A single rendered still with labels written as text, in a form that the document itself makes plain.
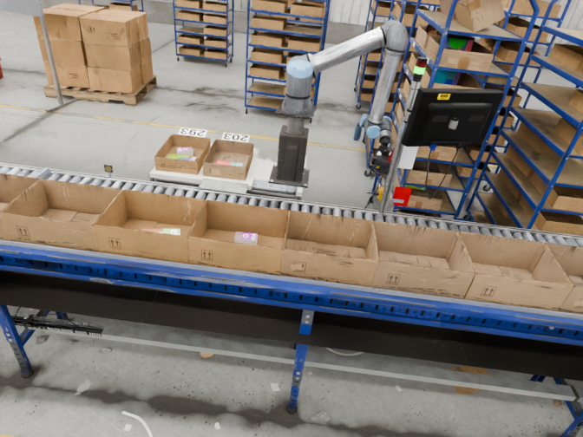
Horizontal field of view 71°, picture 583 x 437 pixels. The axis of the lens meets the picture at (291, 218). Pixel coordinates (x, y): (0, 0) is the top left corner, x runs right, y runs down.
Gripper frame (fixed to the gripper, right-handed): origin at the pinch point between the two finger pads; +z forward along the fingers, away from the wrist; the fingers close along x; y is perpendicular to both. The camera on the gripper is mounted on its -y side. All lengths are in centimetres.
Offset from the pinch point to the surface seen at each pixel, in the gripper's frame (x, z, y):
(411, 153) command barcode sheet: -10.7, 11.1, -27.8
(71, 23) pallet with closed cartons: 376, -256, 119
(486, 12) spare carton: -45, -64, -63
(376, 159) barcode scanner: 8.1, 14.2, -23.7
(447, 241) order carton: -23, 71, -43
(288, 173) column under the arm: 61, 11, 5
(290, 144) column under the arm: 61, 1, -13
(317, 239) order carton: 37, 76, -41
